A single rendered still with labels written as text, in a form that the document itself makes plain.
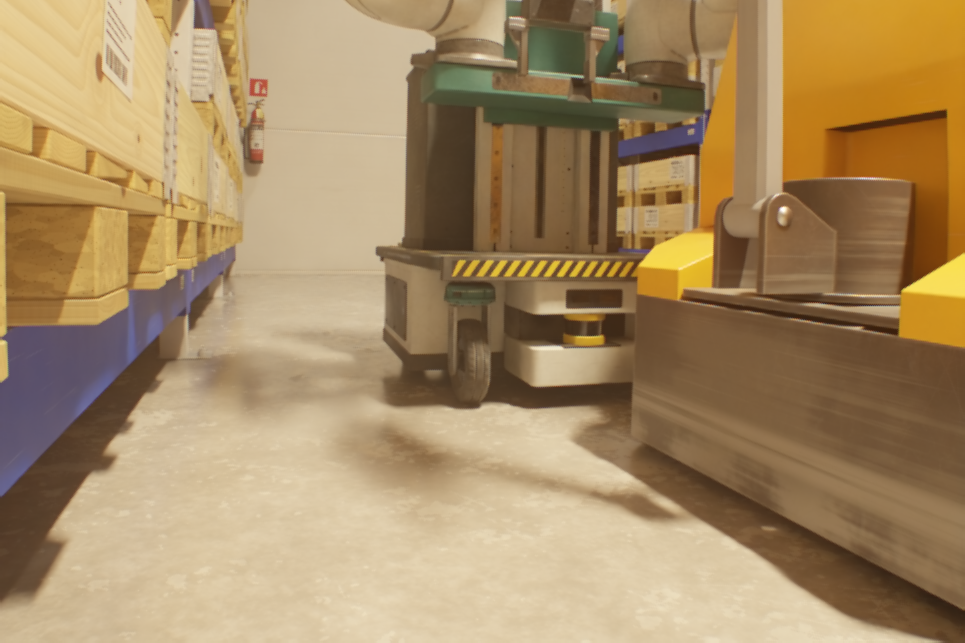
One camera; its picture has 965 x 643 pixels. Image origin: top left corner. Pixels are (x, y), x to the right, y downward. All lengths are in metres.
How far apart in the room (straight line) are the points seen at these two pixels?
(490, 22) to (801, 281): 0.95
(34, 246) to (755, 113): 0.75
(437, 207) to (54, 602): 1.32
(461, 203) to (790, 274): 1.15
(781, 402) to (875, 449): 0.15
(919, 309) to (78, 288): 0.76
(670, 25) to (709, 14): 0.09
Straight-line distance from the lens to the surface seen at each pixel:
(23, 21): 0.46
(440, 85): 1.50
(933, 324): 0.74
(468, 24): 1.55
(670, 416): 1.10
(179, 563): 0.86
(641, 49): 1.73
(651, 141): 5.56
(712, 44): 1.72
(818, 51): 1.19
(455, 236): 1.84
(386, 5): 1.46
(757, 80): 0.89
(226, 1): 2.76
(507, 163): 1.73
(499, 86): 1.54
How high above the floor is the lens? 0.36
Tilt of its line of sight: 3 degrees down
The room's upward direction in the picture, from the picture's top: 1 degrees clockwise
